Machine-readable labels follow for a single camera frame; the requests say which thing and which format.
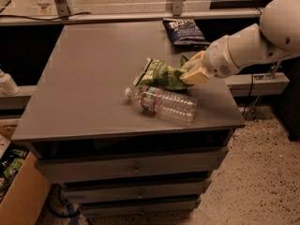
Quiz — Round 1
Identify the middle grey drawer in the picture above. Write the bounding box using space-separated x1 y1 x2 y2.
63 177 211 203

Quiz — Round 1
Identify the black cable on floor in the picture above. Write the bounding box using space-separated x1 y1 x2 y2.
45 185 83 219

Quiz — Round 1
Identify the white pipe at left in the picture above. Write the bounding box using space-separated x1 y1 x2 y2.
0 69 20 96

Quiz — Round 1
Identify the grey metal frame rail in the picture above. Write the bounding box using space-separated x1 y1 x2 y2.
0 0 272 25

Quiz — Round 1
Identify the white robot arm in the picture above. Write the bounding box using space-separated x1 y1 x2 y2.
180 0 300 84

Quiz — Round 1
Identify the clear plastic water bottle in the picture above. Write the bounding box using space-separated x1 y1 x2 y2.
125 85 197 123

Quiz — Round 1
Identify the green jalapeno chip bag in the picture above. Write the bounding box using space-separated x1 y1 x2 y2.
133 58 190 91

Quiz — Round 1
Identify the top grey drawer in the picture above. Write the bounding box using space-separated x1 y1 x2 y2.
36 146 228 184

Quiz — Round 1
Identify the cardboard box with items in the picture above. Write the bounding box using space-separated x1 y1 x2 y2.
0 125 53 225

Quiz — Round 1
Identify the grey drawer cabinet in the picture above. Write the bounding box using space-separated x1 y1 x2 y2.
11 20 247 219

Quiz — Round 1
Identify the grey drawer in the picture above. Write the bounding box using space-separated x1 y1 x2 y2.
81 195 201 218
36 146 228 184
63 177 211 203

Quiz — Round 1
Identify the bottom grey drawer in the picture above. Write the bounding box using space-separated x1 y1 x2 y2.
81 195 201 218

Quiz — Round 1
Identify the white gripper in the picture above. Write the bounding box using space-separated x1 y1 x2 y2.
180 36 240 84

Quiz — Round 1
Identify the black cable on rail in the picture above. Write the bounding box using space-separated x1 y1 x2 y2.
0 11 92 22

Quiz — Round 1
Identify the dark blue chip bag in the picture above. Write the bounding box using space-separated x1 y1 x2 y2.
163 20 210 46

